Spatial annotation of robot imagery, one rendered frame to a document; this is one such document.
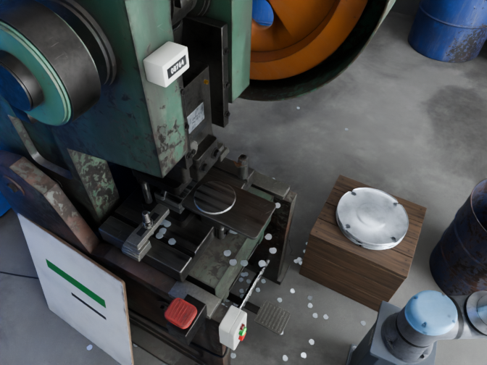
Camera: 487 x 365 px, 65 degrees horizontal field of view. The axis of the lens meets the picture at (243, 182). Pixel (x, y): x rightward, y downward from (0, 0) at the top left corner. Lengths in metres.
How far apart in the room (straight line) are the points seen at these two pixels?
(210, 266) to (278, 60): 0.63
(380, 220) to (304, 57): 0.82
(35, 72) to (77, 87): 0.06
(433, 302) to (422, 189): 1.30
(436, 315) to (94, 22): 1.05
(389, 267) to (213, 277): 0.75
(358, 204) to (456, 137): 1.32
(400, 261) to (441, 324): 0.50
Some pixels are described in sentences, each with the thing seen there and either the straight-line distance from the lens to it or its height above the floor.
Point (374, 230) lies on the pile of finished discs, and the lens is 1.64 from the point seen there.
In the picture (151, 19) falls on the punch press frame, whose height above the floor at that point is 1.39.
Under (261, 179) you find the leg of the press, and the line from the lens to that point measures 1.37.
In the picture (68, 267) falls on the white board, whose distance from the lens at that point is 1.48.
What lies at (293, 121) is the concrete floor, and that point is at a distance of 2.62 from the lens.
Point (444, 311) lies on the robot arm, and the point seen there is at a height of 0.68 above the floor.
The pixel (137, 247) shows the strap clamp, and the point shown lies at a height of 0.75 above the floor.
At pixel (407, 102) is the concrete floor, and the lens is 3.02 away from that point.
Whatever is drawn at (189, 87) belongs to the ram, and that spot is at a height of 1.16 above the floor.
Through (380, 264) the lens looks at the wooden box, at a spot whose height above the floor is 0.35.
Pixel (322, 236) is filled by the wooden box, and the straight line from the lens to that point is 1.61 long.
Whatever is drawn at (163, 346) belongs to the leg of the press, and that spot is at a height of 0.03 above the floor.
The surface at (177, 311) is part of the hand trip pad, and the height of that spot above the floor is 0.76.
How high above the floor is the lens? 1.67
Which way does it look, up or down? 49 degrees down
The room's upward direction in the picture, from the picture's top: 2 degrees clockwise
